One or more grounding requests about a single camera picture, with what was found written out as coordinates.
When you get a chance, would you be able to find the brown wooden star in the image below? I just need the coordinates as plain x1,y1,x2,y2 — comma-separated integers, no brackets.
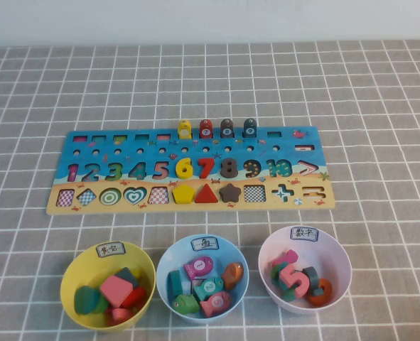
218,183,242,203

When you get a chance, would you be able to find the yellow wooden pentagon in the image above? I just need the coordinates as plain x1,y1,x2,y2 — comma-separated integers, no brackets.
172,183,197,205

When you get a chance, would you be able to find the pink wooden fish five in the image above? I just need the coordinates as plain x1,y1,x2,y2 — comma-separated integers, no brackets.
199,291,232,318

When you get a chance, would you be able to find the magenta wooden number piece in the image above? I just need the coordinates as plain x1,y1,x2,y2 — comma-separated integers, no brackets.
271,249,299,269

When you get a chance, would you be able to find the dark green rounded shape piece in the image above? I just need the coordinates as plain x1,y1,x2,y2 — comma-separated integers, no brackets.
73,286,101,316

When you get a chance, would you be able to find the green wooden number piece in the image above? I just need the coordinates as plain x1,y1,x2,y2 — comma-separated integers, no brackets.
269,261,289,287

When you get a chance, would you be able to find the red wooden number seven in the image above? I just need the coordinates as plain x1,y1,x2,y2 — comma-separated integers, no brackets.
197,157,216,180

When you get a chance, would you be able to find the pink square wooden block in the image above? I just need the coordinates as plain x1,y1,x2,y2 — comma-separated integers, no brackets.
99,275,134,308

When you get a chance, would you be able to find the orange wooden ring number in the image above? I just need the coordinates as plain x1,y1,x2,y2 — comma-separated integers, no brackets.
307,278,334,307

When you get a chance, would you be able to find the orange wooden fish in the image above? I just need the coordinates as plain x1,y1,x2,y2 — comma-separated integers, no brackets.
220,261,245,291

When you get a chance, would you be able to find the brown wooden number eight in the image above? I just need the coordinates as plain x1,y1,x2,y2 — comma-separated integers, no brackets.
219,158,239,179

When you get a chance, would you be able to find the teal wooden fish two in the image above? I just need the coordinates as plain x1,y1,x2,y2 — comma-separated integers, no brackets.
193,276,225,301

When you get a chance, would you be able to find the red wooden fish seven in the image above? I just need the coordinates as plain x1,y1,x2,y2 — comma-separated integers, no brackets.
198,119,214,139

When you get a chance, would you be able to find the yellow wooden number six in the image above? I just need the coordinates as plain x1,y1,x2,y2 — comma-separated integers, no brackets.
175,157,193,180

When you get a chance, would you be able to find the red wooden shape piece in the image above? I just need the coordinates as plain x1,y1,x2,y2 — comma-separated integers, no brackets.
119,286,149,310

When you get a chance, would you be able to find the green wooden fish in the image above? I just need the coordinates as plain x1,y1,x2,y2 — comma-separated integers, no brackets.
171,293,200,315

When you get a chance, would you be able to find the light blue labelled bowl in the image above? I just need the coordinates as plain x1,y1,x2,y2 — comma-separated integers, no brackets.
156,234,249,324

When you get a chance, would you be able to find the grey grid tablecloth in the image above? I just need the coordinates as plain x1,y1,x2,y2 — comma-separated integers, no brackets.
0,38,420,341

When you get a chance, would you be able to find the pink round wooden piece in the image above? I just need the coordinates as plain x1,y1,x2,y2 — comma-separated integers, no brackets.
110,307,134,323

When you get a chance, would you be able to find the brown wooden fish eight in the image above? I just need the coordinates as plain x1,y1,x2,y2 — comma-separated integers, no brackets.
220,118,235,139

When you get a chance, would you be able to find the yellow wooden fish six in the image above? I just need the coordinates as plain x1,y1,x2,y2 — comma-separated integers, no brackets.
177,119,193,140

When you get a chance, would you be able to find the dark grey number piece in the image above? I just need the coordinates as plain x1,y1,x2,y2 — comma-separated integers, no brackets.
301,266,320,291

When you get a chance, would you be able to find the pink wooden fish one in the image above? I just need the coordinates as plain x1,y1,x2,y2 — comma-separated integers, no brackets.
183,256,215,280

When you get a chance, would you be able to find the light green shape piece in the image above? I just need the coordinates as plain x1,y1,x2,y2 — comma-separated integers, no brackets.
94,294,110,314

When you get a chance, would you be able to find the yellow labelled bowl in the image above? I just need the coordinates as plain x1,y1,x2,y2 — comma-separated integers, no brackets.
59,241,157,332

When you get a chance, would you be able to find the blue ocean puzzle board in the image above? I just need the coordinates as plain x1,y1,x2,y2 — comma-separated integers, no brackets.
45,126,337,216

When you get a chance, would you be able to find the pink wooden number five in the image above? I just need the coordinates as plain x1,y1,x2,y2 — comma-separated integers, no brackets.
279,262,311,298

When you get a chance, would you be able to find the grey-blue wooden shape block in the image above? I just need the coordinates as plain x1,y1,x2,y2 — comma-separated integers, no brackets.
115,266,140,288

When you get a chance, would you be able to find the pink labelled bowl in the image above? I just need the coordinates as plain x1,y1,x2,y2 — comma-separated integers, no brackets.
257,225,352,315

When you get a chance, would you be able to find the red wooden triangle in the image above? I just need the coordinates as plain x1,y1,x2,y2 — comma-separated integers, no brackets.
194,183,220,204

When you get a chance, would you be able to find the navy wooden fish nine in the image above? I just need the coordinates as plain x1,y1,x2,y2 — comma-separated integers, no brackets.
242,118,259,139

